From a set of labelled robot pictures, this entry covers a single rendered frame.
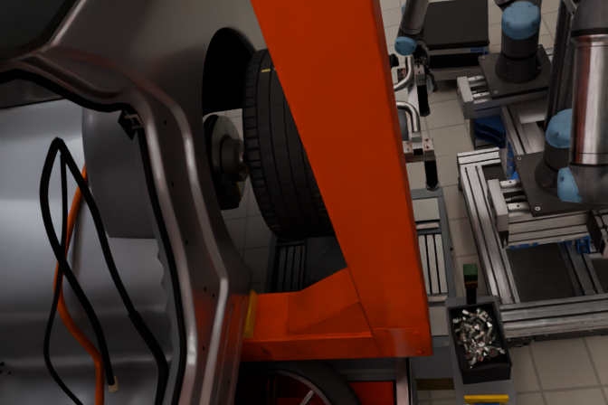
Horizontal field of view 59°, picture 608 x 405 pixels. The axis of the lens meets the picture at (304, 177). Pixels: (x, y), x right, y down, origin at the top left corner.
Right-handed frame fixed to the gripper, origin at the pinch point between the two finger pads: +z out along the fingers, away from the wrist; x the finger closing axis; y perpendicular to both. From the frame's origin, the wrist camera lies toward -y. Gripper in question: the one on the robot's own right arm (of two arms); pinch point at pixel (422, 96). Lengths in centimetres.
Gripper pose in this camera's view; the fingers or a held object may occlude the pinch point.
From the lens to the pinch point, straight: 194.4
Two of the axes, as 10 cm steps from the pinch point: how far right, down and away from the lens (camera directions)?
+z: -0.6, 7.7, -6.4
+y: -2.5, -6.3, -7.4
